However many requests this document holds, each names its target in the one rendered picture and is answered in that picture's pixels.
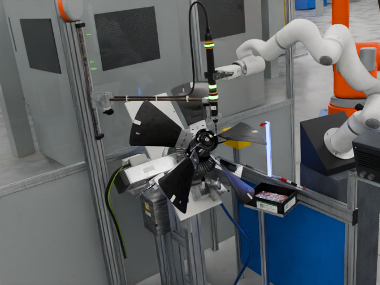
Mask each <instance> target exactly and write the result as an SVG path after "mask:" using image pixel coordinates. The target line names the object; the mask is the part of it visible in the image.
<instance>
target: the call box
mask: <svg viewBox="0 0 380 285"><path fill-rule="evenodd" d="M230 128H231V127H228V128H225V129H222V130H221V133H222V132H224V131H226V130H228V129H230ZM223 144H225V145H228V146H231V147H233V148H236V149H241V148H244V147H246V146H249V145H251V142H246V141H232V140H228V141H226V142H223Z"/></svg>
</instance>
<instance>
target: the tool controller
mask: <svg viewBox="0 0 380 285"><path fill-rule="evenodd" d="M352 147H353V153H354V158H355V164H356V170H357V176H359V177H361V178H364V179H367V180H371V181H373V182H376V183H379V184H380V132H377V131H372V130H369V129H366V130H365V131H364V132H363V133H362V134H360V135H359V136H357V137H356V138H355V139H354V140H353V141H352Z"/></svg>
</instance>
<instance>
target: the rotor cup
mask: <svg viewBox="0 0 380 285"><path fill-rule="evenodd" d="M194 136H195V138H194ZM194 136H193V137H192V138H191V141H190V143H189V145H188V148H187V149H184V153H185V155H186V156H187V158H189V156H190V155H191V153H192V150H193V149H195V150H196V153H197V156H198V158H199V163H205V162H206V161H207V160H208V159H209V158H210V156H209V155H210V154H211V153H212V152H213V151H214V150H215V149H216V148H217V146H218V137H217V135H216V134H215V133H214V132H213V131H212V130H210V129H207V128H203V129H200V130H198V131H197V132H196V134H195V135H194ZM206 137H207V138H209V141H206V140H205V138H206ZM193 138H194V139H193ZM200 149H202V151H200ZM199 151H200V152H199Z"/></svg>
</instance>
